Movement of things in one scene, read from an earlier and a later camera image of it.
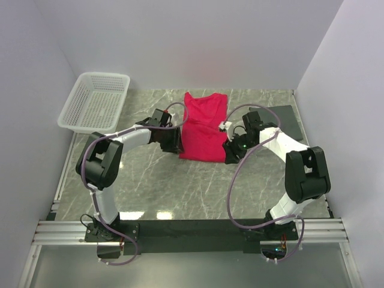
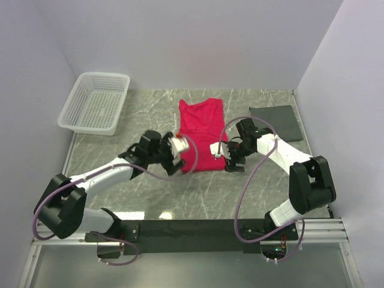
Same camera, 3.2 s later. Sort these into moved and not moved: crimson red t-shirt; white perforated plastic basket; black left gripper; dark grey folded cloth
Moved: crimson red t-shirt; black left gripper
Not moved: white perforated plastic basket; dark grey folded cloth
